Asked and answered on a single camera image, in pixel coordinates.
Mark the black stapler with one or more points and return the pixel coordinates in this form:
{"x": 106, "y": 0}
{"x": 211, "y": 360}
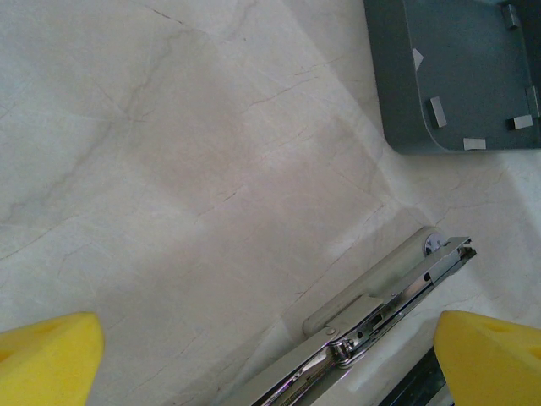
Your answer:
{"x": 424, "y": 382}

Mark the dark grey plastic tray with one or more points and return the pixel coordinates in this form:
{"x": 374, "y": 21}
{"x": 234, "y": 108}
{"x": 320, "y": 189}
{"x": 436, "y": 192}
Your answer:
{"x": 465, "y": 63}

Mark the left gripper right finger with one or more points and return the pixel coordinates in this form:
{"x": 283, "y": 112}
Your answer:
{"x": 494, "y": 363}

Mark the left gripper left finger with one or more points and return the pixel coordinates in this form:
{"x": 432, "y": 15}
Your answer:
{"x": 46, "y": 363}

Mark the silver staple strip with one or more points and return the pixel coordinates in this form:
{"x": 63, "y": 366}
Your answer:
{"x": 519, "y": 122}
{"x": 473, "y": 144}
{"x": 510, "y": 16}
{"x": 438, "y": 112}
{"x": 533, "y": 101}

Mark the small white scrap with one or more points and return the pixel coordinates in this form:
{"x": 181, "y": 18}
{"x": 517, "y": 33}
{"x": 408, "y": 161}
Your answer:
{"x": 417, "y": 58}

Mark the black bar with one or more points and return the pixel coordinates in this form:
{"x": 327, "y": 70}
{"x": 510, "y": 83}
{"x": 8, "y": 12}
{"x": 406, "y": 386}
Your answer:
{"x": 380, "y": 275}

